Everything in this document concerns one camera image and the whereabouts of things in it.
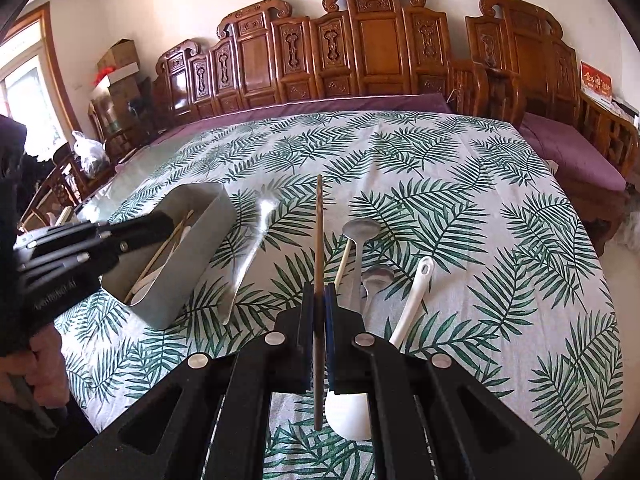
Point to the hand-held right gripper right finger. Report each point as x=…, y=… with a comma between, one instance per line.
x=331, y=307

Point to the open brown cardboard box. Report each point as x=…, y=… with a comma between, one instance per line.
x=120, y=55

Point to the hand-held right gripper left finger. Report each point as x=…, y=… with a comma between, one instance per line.
x=310, y=307

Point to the carved wooden armchair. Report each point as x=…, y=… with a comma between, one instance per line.
x=530, y=50

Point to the wooden window frame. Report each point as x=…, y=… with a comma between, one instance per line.
x=57, y=70

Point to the metal fork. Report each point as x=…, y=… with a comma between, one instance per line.
x=250, y=255

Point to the wooden side chair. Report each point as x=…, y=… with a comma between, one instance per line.
x=65, y=185

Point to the dark wooden chopstick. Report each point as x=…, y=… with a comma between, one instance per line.
x=319, y=235

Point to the white tissue box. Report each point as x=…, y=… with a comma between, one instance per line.
x=624, y=108

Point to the purple armchair cushion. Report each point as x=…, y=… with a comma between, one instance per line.
x=575, y=155

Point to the black clothing pile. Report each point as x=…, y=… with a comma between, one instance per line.
x=11, y=160

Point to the large metal spoon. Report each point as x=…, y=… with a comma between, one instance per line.
x=360, y=230

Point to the white plastic bag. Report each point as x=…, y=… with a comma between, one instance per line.
x=626, y=230

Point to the green leaf print tablecloth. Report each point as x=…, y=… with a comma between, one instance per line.
x=450, y=185

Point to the red greeting card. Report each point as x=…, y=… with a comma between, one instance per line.
x=596, y=79

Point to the carved wooden sofa bench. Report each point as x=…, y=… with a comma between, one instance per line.
x=325, y=50

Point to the small metal spoon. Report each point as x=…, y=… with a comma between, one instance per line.
x=378, y=276

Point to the closed brown cardboard box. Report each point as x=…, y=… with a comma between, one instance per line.
x=127, y=95

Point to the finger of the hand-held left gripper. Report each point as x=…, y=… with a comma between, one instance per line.
x=90, y=260
x=125, y=230

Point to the grey metal tray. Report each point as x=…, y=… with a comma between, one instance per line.
x=197, y=267

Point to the person's left hand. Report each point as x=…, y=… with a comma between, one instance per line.
x=47, y=365

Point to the clear plastic bag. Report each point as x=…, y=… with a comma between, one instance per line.
x=91, y=152

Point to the long purple bench cushion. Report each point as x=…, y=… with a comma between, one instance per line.
x=300, y=105

